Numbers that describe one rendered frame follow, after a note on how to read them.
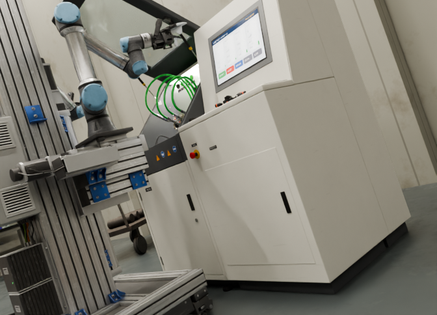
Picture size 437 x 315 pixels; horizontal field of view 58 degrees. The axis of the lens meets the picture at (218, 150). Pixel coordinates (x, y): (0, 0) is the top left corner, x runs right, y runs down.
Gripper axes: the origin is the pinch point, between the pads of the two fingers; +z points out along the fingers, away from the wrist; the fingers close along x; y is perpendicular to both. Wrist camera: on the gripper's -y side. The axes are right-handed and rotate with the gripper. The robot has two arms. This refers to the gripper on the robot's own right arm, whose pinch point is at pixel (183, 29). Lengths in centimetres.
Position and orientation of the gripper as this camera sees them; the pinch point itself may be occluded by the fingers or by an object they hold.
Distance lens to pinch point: 222.7
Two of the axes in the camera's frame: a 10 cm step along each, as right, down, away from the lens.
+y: 3.6, 9.2, -1.6
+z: 8.9, -2.9, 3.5
